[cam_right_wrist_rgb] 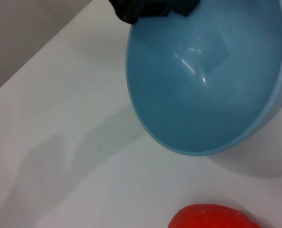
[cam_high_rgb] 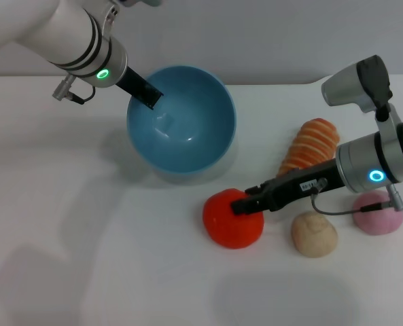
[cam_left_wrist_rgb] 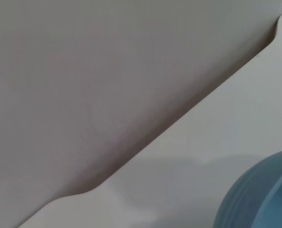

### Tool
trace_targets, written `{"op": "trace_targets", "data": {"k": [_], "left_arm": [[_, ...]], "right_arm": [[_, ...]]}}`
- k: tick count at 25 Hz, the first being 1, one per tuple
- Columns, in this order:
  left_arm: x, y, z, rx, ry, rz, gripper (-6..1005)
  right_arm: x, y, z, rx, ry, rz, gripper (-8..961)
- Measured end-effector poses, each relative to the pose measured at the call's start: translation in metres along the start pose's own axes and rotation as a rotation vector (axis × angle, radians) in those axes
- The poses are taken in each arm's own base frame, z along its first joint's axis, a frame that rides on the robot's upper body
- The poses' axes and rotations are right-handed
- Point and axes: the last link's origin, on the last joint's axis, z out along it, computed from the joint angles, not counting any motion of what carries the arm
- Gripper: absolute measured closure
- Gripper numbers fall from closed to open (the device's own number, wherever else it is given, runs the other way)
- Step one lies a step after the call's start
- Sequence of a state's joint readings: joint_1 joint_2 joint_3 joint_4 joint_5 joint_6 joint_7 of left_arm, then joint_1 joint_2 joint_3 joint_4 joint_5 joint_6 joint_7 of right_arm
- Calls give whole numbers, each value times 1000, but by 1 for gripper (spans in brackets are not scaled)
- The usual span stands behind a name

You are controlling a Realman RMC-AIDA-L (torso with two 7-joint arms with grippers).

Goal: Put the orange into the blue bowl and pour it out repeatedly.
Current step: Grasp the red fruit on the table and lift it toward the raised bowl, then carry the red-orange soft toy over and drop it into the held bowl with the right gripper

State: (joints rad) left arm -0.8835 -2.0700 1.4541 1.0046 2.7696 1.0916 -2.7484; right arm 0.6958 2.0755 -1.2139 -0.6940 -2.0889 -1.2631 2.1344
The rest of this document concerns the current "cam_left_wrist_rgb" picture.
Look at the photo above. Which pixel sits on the blue bowl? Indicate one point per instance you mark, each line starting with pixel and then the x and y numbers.
pixel 257 197

